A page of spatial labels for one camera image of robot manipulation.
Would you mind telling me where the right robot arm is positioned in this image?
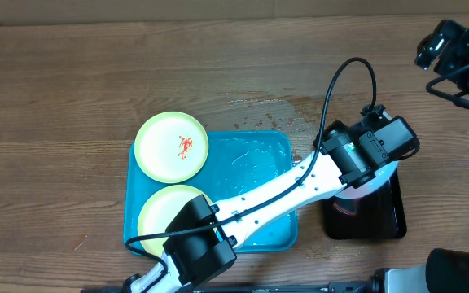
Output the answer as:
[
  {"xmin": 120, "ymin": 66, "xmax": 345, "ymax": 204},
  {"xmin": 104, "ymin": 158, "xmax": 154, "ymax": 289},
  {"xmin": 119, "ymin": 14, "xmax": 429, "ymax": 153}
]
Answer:
[{"xmin": 371, "ymin": 15, "xmax": 469, "ymax": 292}]

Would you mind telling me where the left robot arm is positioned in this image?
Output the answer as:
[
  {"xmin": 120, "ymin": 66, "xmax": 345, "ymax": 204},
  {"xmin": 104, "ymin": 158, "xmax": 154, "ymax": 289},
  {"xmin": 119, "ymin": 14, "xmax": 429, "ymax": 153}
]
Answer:
[{"xmin": 122, "ymin": 114, "xmax": 419, "ymax": 292}]

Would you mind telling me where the orange sponge with green pad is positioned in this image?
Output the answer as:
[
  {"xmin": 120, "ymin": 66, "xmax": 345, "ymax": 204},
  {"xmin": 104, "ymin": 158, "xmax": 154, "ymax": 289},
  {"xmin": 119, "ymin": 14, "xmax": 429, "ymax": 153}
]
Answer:
[{"xmin": 332, "ymin": 200, "xmax": 357, "ymax": 216}]

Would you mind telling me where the light blue plate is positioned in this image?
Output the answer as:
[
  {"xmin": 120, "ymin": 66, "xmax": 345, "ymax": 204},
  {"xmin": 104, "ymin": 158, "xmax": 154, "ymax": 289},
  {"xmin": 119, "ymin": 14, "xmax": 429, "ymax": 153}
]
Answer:
[{"xmin": 335, "ymin": 161, "xmax": 398, "ymax": 199}]

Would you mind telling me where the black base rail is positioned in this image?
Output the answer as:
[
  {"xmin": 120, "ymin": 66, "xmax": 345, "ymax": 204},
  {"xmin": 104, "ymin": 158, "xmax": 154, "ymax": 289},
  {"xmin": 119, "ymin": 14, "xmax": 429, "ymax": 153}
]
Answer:
[{"xmin": 80, "ymin": 280, "xmax": 382, "ymax": 293}]

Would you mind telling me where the teal plastic tray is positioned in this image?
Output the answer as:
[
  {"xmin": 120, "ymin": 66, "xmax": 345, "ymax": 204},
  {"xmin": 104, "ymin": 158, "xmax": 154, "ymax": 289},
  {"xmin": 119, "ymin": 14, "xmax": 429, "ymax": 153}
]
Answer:
[{"xmin": 123, "ymin": 131, "xmax": 298, "ymax": 253}]

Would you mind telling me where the yellow plate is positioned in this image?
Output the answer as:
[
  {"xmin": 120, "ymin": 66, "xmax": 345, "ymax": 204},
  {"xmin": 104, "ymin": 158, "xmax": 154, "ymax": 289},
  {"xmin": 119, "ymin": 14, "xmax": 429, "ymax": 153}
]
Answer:
[
  {"xmin": 138, "ymin": 185, "xmax": 213, "ymax": 236},
  {"xmin": 134, "ymin": 112, "xmax": 209, "ymax": 184}
]

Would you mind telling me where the black plastic tray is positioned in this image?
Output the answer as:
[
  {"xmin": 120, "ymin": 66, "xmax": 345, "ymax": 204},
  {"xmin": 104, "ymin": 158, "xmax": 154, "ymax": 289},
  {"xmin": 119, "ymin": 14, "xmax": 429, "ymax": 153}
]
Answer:
[{"xmin": 313, "ymin": 129, "xmax": 407, "ymax": 240}]

